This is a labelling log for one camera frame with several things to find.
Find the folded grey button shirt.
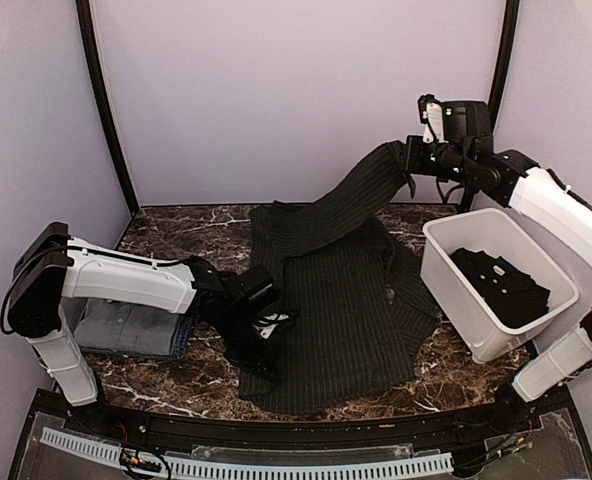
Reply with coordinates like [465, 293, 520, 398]
[74, 299, 181, 357]

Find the white plastic bin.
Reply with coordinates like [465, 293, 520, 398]
[421, 208, 579, 364]

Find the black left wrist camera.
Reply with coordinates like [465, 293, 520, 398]
[236, 265, 280, 314]

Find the black shirt in bin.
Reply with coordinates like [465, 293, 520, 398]
[450, 248, 551, 329]

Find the black front rail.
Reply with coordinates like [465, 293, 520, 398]
[25, 388, 581, 452]

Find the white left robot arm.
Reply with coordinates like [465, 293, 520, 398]
[0, 222, 288, 436]

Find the left black frame post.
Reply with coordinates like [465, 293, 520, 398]
[75, 0, 140, 216]

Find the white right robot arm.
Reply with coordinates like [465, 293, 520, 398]
[399, 135, 592, 434]

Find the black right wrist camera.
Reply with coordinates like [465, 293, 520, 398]
[417, 94, 492, 144]

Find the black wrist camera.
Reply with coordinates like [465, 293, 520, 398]
[236, 265, 280, 314]
[417, 94, 492, 144]

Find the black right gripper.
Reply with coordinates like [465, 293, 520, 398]
[400, 133, 472, 184]

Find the black pinstriped long sleeve shirt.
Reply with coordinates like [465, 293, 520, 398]
[238, 140, 438, 415]

